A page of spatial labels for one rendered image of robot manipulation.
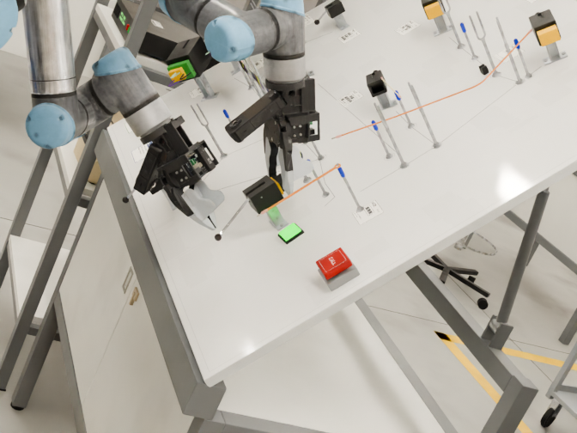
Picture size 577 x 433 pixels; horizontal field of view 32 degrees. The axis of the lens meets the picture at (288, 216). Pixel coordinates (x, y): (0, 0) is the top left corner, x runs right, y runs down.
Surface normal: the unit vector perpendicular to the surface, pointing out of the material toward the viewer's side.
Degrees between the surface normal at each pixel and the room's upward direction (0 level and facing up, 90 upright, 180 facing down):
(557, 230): 90
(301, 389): 0
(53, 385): 0
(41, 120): 90
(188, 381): 90
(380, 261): 51
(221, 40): 111
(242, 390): 0
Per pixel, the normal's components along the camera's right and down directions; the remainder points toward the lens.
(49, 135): -0.13, 0.26
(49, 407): 0.40, -0.87
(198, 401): 0.29, 0.42
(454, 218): -0.42, -0.76
